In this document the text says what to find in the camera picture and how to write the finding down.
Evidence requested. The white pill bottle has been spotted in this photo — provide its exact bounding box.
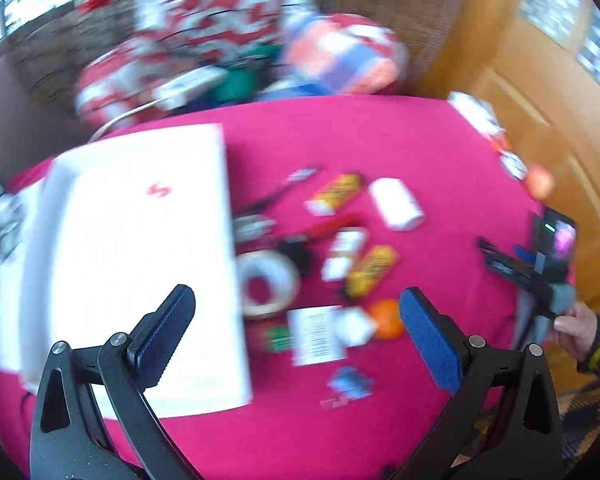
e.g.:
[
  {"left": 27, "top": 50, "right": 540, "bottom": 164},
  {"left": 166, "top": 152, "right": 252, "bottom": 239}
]
[{"left": 368, "top": 178, "right": 425, "bottom": 232}]

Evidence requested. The orange tangerine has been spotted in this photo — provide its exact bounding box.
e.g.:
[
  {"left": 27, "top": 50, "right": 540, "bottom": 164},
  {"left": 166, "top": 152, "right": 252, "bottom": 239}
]
[{"left": 368, "top": 299, "right": 405, "bottom": 339}]

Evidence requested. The yellow lighter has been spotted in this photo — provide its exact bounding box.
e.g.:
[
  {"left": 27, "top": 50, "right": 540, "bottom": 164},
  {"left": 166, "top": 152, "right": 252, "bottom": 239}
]
[
  {"left": 306, "top": 172, "right": 364, "bottom": 217},
  {"left": 343, "top": 245, "right": 399, "bottom": 299}
]

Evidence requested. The masking tape roll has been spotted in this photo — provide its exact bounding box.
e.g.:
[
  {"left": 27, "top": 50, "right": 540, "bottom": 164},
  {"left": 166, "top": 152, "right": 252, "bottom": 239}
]
[{"left": 236, "top": 249, "right": 300, "bottom": 320}]

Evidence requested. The black gel pen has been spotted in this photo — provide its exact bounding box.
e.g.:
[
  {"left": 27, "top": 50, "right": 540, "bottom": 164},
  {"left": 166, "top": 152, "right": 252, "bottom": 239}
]
[{"left": 234, "top": 166, "right": 323, "bottom": 217}]

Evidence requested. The small white medicine box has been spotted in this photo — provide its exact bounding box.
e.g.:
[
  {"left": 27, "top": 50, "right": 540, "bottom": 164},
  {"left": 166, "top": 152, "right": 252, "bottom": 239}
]
[{"left": 321, "top": 226, "right": 368, "bottom": 282}]

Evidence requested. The blue binder clip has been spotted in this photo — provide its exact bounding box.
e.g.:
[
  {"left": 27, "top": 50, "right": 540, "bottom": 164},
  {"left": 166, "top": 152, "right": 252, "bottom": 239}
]
[{"left": 233, "top": 214, "right": 275, "bottom": 244}]

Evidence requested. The person right hand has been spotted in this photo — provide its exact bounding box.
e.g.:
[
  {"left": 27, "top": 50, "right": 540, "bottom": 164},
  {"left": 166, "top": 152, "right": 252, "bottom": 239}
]
[{"left": 553, "top": 301, "right": 598, "bottom": 362}]

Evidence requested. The white cardboard tray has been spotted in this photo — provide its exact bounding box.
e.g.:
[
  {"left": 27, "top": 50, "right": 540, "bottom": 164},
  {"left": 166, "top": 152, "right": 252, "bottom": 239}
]
[{"left": 0, "top": 124, "right": 252, "bottom": 417}]

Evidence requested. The white device box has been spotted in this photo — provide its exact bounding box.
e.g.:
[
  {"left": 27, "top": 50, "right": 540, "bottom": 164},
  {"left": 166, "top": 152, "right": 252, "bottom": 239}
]
[{"left": 448, "top": 91, "right": 504, "bottom": 139}]

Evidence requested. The pink tablecloth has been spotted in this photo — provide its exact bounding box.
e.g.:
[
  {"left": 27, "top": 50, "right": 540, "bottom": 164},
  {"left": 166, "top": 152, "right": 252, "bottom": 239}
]
[{"left": 0, "top": 94, "right": 577, "bottom": 480}]

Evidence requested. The plaid checkered cushion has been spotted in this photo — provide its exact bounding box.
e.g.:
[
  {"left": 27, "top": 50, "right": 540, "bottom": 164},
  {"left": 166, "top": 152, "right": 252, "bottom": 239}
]
[{"left": 282, "top": 13, "right": 410, "bottom": 94}]

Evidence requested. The white power strip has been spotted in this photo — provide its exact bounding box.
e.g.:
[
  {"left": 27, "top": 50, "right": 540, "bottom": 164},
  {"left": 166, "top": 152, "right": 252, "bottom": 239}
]
[{"left": 152, "top": 65, "right": 228, "bottom": 110}]

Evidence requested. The red white round cushion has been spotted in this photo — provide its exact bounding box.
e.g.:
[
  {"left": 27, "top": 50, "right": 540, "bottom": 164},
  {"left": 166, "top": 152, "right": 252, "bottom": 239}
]
[{"left": 74, "top": 29, "right": 213, "bottom": 130}]

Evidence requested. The green cloth bag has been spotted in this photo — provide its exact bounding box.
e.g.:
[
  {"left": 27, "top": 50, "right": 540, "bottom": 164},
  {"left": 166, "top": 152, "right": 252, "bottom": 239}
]
[{"left": 211, "top": 44, "right": 283, "bottom": 106}]

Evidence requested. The wicker egg chair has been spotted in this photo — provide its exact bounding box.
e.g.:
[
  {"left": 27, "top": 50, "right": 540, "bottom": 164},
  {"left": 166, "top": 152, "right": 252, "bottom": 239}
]
[{"left": 0, "top": 0, "right": 463, "bottom": 116}]

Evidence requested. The red white square pillow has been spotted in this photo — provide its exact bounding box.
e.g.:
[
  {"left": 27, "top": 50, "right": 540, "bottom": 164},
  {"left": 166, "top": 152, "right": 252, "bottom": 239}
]
[{"left": 161, "top": 0, "right": 285, "bottom": 63}]

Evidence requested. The white square wireless pad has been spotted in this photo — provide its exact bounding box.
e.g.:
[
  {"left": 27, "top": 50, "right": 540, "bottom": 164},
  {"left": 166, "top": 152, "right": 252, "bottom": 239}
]
[{"left": 500, "top": 151, "right": 528, "bottom": 181}]

